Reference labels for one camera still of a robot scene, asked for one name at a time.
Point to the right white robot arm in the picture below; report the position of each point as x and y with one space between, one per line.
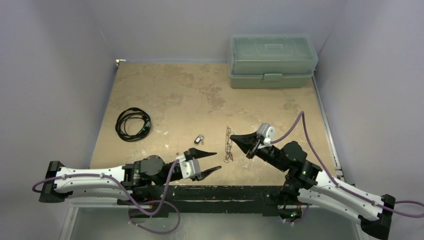
308 183

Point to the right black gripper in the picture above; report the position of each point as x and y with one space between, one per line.
253 148

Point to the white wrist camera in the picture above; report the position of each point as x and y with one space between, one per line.
265 133
190 168

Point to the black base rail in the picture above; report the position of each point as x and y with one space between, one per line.
234 199

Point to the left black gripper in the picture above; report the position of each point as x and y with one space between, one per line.
195 153

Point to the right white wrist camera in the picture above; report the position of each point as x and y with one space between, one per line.
265 133

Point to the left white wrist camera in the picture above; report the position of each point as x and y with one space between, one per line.
190 168

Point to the silver foot-shaped keyring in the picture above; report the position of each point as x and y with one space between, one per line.
228 146

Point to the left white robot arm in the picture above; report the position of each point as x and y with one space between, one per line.
119 182

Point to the green plastic storage box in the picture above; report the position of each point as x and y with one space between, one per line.
270 61

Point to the small key fob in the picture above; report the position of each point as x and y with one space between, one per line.
199 139

